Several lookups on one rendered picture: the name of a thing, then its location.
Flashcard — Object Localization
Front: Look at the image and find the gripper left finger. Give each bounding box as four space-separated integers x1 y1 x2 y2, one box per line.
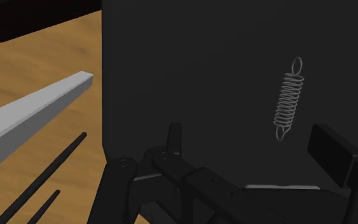
86 122 200 224

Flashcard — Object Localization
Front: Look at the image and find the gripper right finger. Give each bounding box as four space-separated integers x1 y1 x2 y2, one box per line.
307 123 358 224

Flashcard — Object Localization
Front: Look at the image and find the grey metal coil spring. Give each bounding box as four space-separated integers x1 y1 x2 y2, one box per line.
272 57 305 142

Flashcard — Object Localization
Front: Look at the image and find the thin black rod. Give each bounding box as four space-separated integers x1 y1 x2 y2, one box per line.
26 189 61 224
0 131 88 224

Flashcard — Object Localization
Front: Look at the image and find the white square bar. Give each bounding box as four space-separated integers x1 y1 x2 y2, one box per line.
0 71 94 180

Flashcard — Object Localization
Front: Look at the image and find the black table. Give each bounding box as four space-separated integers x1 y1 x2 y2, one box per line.
101 0 358 199

